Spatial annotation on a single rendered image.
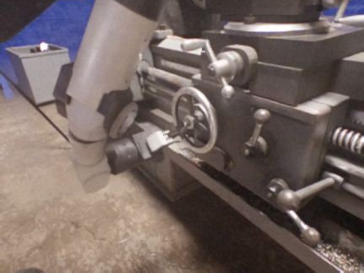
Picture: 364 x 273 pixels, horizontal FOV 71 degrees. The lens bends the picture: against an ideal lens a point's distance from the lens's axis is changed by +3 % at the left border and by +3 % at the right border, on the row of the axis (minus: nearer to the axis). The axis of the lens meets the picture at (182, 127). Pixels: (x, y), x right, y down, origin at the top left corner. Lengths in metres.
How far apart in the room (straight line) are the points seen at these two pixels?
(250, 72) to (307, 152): 0.21
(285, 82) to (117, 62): 0.35
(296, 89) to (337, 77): 0.14
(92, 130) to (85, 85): 0.09
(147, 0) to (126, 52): 0.07
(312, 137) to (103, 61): 0.44
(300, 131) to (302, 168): 0.09
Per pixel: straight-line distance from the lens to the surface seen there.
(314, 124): 0.58
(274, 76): 0.59
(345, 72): 0.67
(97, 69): 0.39
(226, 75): 0.58
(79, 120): 0.47
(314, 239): 0.63
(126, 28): 0.37
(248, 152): 0.64
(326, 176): 0.70
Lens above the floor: 1.01
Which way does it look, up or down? 27 degrees down
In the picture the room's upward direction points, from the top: 3 degrees counter-clockwise
